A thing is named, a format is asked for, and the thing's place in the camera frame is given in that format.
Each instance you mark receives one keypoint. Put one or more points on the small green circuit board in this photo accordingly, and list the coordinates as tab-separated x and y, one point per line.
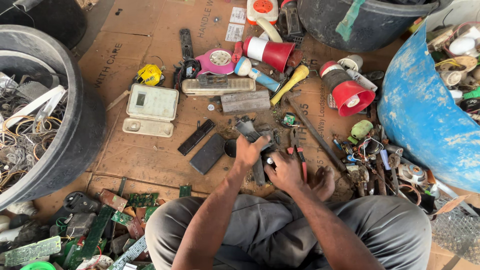
288	120

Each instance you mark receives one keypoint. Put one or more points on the person's right fingers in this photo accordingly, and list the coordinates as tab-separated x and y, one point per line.
270	167

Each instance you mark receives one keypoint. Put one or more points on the grey rectangular block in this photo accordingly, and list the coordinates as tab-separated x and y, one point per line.
245	102

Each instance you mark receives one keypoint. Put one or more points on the person's left hand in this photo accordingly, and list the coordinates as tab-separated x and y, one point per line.
247	150

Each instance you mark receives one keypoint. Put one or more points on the blue barrel of scrap parts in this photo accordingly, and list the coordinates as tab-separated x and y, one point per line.
416	112

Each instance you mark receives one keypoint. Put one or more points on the beige tube light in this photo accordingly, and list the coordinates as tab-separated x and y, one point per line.
217	86

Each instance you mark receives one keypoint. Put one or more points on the black rectangular panel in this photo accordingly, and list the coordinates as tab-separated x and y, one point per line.
208	153

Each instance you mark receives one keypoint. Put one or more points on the person's bare foot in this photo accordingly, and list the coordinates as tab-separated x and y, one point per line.
324	183

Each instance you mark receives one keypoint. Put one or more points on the black charger casing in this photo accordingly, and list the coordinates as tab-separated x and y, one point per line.
290	20

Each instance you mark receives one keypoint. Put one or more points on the blue and white flashlight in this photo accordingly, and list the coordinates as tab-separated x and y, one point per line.
262	78

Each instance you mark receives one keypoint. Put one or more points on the white round socket part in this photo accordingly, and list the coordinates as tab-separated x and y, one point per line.
350	63

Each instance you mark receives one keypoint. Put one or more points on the person's grey trousers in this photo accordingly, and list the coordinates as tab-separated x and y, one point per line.
262	232

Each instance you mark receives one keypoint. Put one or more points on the flattened brown cardboard sheet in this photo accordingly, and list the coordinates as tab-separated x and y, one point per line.
150	157

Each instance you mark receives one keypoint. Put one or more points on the black ribbed strip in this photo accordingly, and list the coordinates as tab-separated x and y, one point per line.
197	137

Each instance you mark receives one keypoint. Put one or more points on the black plastic device casing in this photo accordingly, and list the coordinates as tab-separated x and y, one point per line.
248	129

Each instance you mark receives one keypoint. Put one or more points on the person's left fingers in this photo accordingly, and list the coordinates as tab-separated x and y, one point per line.
263	140

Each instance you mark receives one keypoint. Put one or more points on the yellow and black small device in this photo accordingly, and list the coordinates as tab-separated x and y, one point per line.
149	75

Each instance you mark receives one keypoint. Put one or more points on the red small plastic part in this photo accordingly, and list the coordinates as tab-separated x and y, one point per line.
237	52

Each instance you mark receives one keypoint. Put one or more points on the black round cap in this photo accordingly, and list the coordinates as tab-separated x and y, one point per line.
229	148

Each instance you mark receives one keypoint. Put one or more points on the white and orange device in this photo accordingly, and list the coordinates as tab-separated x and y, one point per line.
262	9

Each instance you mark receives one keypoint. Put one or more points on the black rubber tub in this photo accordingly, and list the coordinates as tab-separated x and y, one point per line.
48	18

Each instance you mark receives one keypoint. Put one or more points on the pile of circuit boards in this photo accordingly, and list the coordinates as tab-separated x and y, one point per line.
93	232

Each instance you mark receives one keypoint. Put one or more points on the long black remote casing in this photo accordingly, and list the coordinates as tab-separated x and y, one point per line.
186	43

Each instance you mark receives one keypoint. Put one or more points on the white remote casing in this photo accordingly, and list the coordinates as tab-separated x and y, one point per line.
362	79

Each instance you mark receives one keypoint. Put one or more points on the black tub with green tape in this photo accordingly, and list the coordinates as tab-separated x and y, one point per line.
375	26

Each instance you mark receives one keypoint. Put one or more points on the red and white megaphone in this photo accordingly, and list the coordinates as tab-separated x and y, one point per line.
270	52

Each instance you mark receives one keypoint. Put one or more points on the white emergency lamp unit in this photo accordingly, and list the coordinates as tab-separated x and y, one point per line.
152	108

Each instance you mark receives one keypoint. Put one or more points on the yellow flashlight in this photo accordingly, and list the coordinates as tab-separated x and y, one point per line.
290	84

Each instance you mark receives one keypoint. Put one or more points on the red and black megaphone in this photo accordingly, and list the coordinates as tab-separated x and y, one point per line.
348	95

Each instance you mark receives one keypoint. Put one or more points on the heap of small scrap parts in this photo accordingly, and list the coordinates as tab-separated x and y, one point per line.
393	172

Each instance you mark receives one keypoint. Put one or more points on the small white-tipped screwdriver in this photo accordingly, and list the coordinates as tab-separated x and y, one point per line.
269	161

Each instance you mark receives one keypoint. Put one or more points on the pink round lamp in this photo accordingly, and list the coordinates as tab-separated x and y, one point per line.
215	62

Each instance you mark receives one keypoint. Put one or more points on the light green small device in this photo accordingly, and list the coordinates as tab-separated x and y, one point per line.
361	129

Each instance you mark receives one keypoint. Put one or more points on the rusty hammer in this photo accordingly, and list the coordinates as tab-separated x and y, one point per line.
311	129

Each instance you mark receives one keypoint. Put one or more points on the person's right hand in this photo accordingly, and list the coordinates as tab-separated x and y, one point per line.
285	173

